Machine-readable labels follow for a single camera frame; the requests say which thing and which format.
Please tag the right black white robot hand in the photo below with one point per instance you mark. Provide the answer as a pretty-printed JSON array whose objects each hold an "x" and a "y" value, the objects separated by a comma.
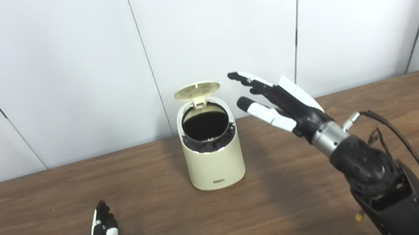
[{"x": 298, "y": 108}]

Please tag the round cream bin lid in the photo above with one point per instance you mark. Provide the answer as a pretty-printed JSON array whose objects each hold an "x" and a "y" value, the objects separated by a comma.
[{"x": 197, "y": 90}]

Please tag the black bin liner bag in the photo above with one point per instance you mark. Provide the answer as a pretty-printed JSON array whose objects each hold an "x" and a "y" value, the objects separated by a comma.
[{"x": 206, "y": 126}]

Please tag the cream-colored cylindrical bin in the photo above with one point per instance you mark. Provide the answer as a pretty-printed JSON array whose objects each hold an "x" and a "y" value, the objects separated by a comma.
[{"x": 216, "y": 168}]

